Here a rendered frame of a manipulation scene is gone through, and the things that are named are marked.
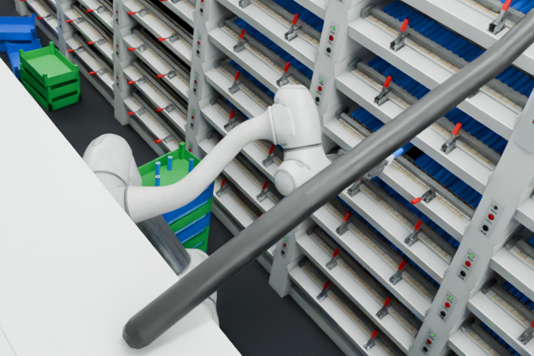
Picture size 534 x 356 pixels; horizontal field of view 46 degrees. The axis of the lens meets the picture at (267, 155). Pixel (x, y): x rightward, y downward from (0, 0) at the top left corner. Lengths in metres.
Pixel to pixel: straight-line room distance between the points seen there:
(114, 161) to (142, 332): 1.32
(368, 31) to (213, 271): 1.52
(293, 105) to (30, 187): 1.06
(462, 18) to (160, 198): 0.90
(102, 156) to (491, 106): 1.05
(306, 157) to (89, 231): 1.07
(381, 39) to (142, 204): 0.84
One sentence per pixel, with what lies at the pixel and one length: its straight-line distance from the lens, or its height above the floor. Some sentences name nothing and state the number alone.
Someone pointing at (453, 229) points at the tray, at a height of 0.92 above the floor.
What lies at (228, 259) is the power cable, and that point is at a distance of 0.50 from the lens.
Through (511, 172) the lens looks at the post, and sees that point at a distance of 1.75.
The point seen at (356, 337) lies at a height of 0.17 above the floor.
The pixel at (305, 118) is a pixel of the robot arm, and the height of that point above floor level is 1.25.
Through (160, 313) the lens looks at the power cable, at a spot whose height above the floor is 1.75.
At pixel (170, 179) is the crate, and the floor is 0.48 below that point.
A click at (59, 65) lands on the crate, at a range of 3.82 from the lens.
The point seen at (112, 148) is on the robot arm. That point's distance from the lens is 1.83.
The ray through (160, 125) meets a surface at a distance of 3.30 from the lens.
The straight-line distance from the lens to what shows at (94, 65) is 3.79.
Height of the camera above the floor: 2.15
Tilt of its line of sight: 38 degrees down
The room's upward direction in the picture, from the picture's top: 10 degrees clockwise
